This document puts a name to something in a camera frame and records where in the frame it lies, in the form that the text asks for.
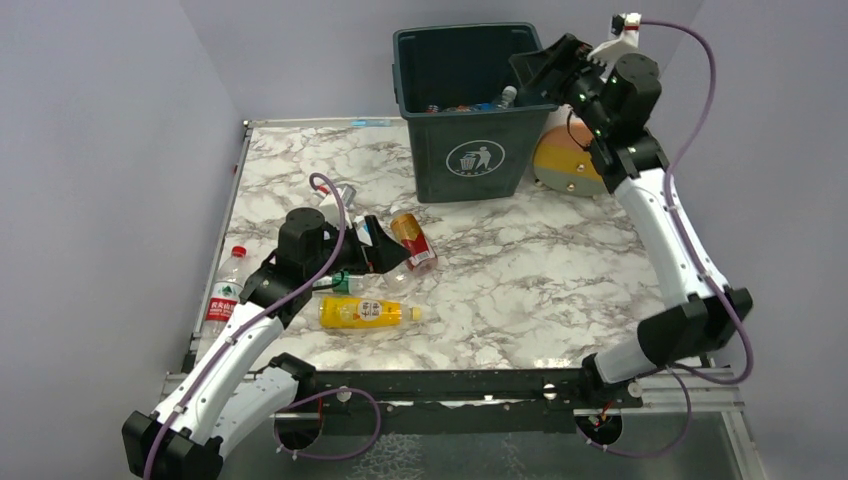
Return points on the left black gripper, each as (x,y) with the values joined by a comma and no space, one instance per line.
(357,244)

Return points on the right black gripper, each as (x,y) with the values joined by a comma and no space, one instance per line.
(565,66)

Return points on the red gold label bottle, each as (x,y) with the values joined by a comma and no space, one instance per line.
(408,232)

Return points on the clear bottle dark green label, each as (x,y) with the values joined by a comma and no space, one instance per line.
(506,99)

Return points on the clear bottle blue label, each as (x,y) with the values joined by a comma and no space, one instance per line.
(469,108)

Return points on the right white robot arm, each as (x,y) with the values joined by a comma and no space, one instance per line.
(702,310)

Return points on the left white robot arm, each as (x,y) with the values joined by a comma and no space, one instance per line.
(190,433)

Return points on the dark green trash bin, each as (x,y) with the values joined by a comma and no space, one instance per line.
(467,156)

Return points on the clear square jasmine bottle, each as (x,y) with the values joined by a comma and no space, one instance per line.
(400,280)

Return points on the clear bottle green white label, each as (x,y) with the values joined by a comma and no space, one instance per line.
(341,283)

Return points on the small clear water bottle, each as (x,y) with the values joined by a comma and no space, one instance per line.
(348,194)

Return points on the yellow juice bottle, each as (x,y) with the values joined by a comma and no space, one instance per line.
(361,313)

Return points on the white round drawer cabinet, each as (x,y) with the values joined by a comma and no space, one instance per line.
(561,161)

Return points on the blue tape piece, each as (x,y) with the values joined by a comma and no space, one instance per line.
(364,123)

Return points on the red cap bottle table edge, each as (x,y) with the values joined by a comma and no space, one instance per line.
(225,293)

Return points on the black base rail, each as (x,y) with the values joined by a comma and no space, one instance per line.
(304,402)

